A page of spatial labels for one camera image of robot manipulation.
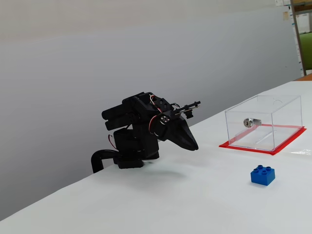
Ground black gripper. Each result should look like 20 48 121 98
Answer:
151 97 199 152

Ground blue lego brick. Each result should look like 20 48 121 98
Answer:
250 164 276 187

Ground transparent plastic box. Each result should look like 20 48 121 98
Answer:
224 95 303 152

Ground white cardboard box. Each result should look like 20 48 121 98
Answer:
296 12 312 35

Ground silver cam lock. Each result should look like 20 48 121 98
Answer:
243 117 262 129

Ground black table clamp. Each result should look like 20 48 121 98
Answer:
91 149 120 174

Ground green panel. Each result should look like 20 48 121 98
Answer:
299 31 312 74

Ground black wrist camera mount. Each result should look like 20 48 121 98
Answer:
170 99 202 120

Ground red base plate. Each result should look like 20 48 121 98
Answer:
218 123 307 156

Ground grey metal shelf frame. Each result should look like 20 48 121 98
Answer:
290 0 312 77

